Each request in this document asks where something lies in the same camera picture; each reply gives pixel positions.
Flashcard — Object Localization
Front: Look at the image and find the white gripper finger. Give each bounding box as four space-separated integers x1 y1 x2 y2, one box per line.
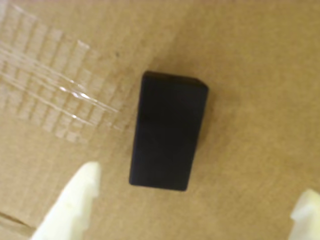
29 161 102 240
288 188 320 240

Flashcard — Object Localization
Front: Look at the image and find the black rectangular block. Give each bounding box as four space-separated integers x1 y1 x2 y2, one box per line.
128 70 209 193

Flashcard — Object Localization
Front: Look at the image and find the clear packing tape strip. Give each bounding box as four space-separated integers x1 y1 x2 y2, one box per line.
0 1 124 145

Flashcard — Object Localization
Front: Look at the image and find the brown cardboard sheet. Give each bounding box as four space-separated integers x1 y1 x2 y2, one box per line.
0 0 320 240

